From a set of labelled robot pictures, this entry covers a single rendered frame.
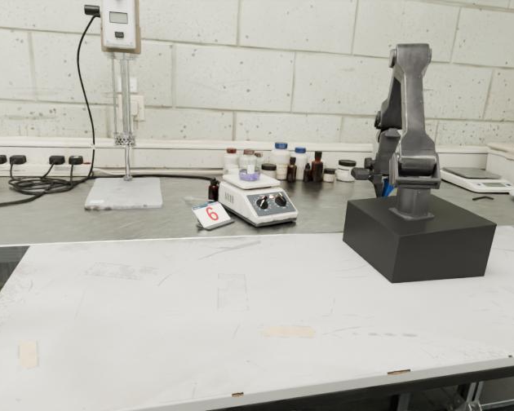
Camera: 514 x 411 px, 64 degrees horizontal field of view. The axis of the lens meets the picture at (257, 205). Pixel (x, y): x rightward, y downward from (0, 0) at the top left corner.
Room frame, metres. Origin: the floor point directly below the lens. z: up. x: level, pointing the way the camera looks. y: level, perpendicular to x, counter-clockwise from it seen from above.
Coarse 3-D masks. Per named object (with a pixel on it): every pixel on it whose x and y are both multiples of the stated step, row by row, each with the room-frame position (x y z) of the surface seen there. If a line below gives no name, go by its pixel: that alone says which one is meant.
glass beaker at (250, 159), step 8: (240, 152) 1.05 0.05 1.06; (248, 152) 1.04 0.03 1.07; (256, 152) 1.04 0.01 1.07; (240, 160) 1.05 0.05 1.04; (248, 160) 1.04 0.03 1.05; (256, 160) 1.04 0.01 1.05; (240, 168) 1.05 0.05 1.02; (248, 168) 1.04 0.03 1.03; (256, 168) 1.04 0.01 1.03; (240, 176) 1.05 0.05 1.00; (248, 176) 1.04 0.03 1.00; (256, 176) 1.04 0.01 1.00
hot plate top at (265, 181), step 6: (228, 180) 1.06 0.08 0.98; (234, 180) 1.05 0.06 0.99; (264, 180) 1.07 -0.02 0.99; (270, 180) 1.07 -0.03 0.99; (276, 180) 1.08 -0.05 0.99; (240, 186) 1.01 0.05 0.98; (246, 186) 1.01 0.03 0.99; (252, 186) 1.02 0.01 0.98; (258, 186) 1.03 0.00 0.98; (264, 186) 1.04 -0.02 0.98
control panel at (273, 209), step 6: (270, 192) 1.03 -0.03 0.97; (276, 192) 1.04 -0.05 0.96; (282, 192) 1.05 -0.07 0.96; (252, 198) 0.99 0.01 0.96; (258, 198) 1.00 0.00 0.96; (270, 198) 1.01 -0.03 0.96; (288, 198) 1.04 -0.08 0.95; (252, 204) 0.97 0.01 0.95; (270, 204) 0.99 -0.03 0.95; (276, 204) 1.00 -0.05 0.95; (288, 204) 1.02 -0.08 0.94; (258, 210) 0.96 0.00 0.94; (264, 210) 0.96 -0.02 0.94; (270, 210) 0.97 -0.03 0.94; (276, 210) 0.98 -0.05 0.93; (282, 210) 0.99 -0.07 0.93; (288, 210) 0.99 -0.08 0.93; (294, 210) 1.00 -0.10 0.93
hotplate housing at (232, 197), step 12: (228, 192) 1.05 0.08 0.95; (240, 192) 1.01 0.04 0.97; (252, 192) 1.01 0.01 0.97; (264, 192) 1.02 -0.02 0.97; (228, 204) 1.05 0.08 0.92; (240, 204) 1.00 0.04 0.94; (240, 216) 1.00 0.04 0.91; (252, 216) 0.95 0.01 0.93; (264, 216) 0.95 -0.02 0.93; (276, 216) 0.97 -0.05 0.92; (288, 216) 0.99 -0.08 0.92
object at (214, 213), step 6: (216, 204) 1.00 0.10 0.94; (198, 210) 0.94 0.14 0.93; (204, 210) 0.95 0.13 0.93; (210, 210) 0.97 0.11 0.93; (216, 210) 0.98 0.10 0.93; (222, 210) 0.99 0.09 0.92; (204, 216) 0.94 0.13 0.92; (210, 216) 0.95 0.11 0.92; (216, 216) 0.96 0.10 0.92; (222, 216) 0.97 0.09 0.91; (204, 222) 0.92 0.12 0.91; (210, 222) 0.94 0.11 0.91
